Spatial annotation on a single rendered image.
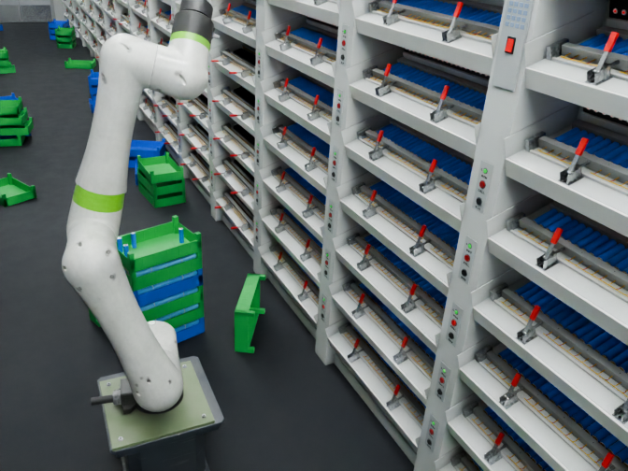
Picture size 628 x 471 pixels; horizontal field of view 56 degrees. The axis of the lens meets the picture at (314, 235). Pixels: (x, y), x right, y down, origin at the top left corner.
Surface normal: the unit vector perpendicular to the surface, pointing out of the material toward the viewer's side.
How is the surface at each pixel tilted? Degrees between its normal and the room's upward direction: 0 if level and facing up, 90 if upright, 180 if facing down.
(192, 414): 0
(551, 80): 109
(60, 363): 0
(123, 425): 0
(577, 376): 19
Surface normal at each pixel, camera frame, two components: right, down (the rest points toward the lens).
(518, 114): 0.45, 0.43
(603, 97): -0.86, 0.44
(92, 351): 0.06, -0.89
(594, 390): -0.24, -0.78
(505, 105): -0.89, 0.16
